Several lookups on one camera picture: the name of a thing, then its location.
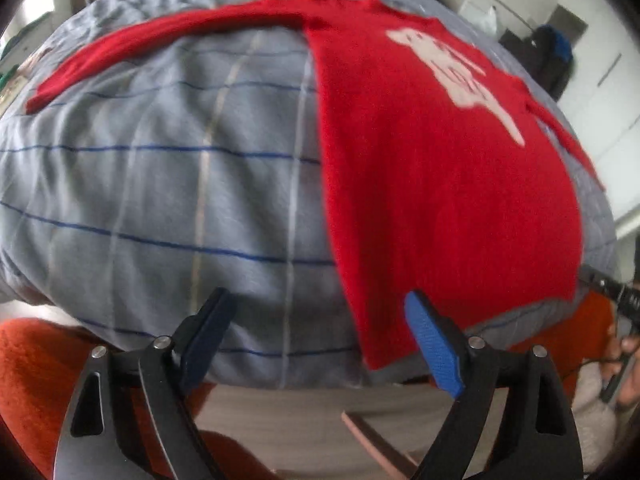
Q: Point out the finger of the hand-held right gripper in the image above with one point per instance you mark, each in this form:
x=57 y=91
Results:
x=607 y=285

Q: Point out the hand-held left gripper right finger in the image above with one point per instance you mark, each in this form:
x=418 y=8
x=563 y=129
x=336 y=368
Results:
x=432 y=347

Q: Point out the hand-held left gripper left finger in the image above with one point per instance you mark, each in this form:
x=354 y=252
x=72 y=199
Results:
x=210 y=332

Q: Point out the red sweater with white print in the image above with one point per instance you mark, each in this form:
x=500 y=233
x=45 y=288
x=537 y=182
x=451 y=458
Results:
x=425 y=185

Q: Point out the person's right hand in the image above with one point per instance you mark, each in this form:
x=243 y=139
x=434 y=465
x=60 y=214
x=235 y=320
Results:
x=631 y=346

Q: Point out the orange fleece cloth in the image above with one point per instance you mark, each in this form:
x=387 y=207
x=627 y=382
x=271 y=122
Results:
x=35 y=385
x=565 y=330

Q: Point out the brown flat object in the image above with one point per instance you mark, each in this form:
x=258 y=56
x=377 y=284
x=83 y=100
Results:
x=380 y=442

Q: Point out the grey striped bed blanket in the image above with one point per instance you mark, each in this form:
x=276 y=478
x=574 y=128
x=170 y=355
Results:
x=150 y=185

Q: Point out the dark bag with blue cloth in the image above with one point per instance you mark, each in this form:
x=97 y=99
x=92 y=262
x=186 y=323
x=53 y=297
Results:
x=547 y=55

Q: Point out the white plastic bag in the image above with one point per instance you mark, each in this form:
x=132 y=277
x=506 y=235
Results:
x=489 y=19

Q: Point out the green red patterned item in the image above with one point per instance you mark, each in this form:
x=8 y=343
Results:
x=10 y=77

